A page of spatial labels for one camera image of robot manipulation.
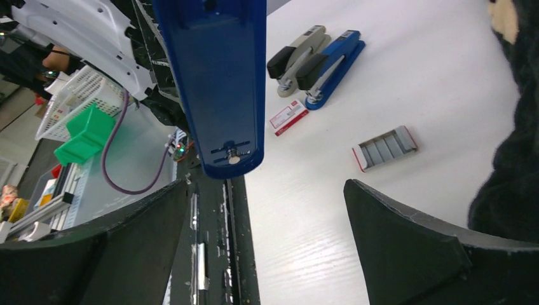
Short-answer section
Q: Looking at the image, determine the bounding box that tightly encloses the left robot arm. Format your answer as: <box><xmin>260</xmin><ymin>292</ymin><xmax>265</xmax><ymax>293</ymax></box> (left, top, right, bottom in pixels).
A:
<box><xmin>1</xmin><ymin>1</ymin><xmax>189</xmax><ymax>131</ymax></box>

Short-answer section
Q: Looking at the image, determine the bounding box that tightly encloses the black pillow with beige flowers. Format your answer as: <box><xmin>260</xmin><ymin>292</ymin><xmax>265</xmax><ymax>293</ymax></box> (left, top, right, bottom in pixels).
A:
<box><xmin>467</xmin><ymin>0</ymin><xmax>539</xmax><ymax>244</ymax></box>

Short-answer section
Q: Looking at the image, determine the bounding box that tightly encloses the green plastic bin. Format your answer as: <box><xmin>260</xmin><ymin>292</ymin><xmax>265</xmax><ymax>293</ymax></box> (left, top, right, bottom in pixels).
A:
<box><xmin>54</xmin><ymin>104</ymin><xmax>116</xmax><ymax>166</ymax></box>

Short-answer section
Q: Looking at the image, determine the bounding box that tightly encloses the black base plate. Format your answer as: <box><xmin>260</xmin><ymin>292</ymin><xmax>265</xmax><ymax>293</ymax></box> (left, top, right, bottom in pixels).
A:
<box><xmin>163</xmin><ymin>167</ymin><xmax>261</xmax><ymax>304</ymax></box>

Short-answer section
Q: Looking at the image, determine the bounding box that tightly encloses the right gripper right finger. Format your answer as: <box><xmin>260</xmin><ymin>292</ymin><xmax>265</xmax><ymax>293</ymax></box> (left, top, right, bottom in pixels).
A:
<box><xmin>343</xmin><ymin>179</ymin><xmax>538</xmax><ymax>304</ymax></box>

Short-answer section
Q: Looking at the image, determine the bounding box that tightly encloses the grey beige stapler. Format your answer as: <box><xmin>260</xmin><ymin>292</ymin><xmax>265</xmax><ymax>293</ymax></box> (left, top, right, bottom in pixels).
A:
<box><xmin>266</xmin><ymin>25</ymin><xmax>331</xmax><ymax>98</ymax></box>

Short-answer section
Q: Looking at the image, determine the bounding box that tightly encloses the blue stapler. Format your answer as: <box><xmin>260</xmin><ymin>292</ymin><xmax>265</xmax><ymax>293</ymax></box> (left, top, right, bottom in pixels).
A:
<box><xmin>153</xmin><ymin>0</ymin><xmax>266</xmax><ymax>179</ymax></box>
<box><xmin>296</xmin><ymin>30</ymin><xmax>365</xmax><ymax>111</ymax></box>

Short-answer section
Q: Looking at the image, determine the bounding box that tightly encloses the white plastic basket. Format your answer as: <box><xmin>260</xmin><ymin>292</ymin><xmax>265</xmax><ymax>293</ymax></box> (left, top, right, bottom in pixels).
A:
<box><xmin>35</xmin><ymin>65</ymin><xmax>124</xmax><ymax>142</ymax></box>

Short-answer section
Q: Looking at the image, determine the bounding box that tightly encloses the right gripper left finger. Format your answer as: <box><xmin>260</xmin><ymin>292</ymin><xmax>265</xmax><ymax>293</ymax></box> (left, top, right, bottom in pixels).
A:
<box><xmin>1</xmin><ymin>180</ymin><xmax>189</xmax><ymax>304</ymax></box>

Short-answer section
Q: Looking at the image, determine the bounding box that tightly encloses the closed red white staple box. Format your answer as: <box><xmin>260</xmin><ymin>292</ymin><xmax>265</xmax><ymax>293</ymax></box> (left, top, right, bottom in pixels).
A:
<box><xmin>269</xmin><ymin>100</ymin><xmax>309</xmax><ymax>137</ymax></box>

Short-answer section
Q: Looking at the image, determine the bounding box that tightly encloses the open box of staples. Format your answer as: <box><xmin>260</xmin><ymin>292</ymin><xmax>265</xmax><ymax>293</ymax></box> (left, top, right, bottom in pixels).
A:
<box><xmin>352</xmin><ymin>125</ymin><xmax>419</xmax><ymax>173</ymax></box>

